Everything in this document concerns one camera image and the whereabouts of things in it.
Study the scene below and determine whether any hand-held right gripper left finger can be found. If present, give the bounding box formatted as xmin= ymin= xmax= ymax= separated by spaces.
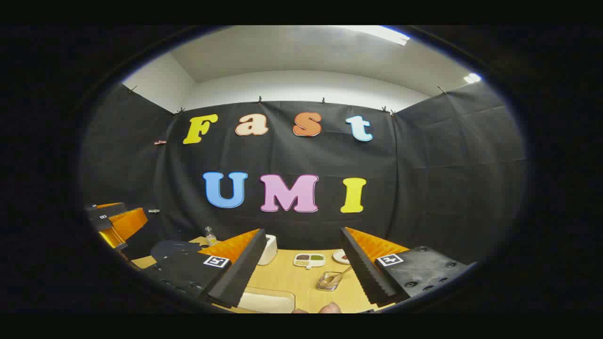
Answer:
xmin=141 ymin=228 xmax=268 ymax=309

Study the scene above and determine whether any clear rice container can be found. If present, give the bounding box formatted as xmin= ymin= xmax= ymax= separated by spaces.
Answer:
xmin=237 ymin=288 xmax=296 ymax=314

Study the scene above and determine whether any white toaster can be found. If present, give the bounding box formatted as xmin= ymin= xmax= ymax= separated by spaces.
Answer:
xmin=257 ymin=234 xmax=278 ymax=266

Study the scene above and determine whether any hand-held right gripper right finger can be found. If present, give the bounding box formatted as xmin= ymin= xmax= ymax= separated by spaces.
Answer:
xmin=340 ymin=227 xmax=472 ymax=307

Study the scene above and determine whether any wooden spoon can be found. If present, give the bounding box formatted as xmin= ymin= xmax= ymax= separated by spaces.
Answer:
xmin=327 ymin=266 xmax=352 ymax=285

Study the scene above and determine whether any white divided dish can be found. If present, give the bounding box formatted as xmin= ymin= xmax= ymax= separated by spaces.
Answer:
xmin=293 ymin=253 xmax=326 ymax=270

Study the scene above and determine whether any black backdrop cloth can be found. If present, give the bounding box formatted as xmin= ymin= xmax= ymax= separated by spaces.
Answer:
xmin=81 ymin=82 xmax=527 ymax=264

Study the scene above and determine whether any clear chopstick holder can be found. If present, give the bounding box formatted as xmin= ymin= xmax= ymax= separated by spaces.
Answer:
xmin=316 ymin=271 xmax=344 ymax=291

